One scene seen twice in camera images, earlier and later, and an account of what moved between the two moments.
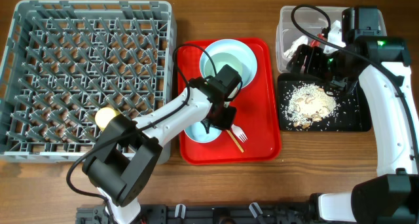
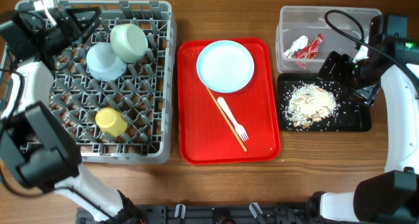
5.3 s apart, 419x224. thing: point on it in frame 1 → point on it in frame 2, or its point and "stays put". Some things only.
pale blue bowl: x=197 y=132 → x=103 y=62
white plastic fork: x=238 y=132 stays put
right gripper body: x=317 y=63 → x=344 y=71
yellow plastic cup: x=103 y=116 stays put
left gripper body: x=223 y=118 → x=60 y=40
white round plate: x=233 y=53 stays put
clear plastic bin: x=319 y=25 stays put
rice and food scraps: x=308 y=103 stays put
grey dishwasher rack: x=67 y=59 stays put
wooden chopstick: x=231 y=136 → x=236 y=133
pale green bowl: x=220 y=60 → x=128 y=42
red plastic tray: x=256 y=137 stays put
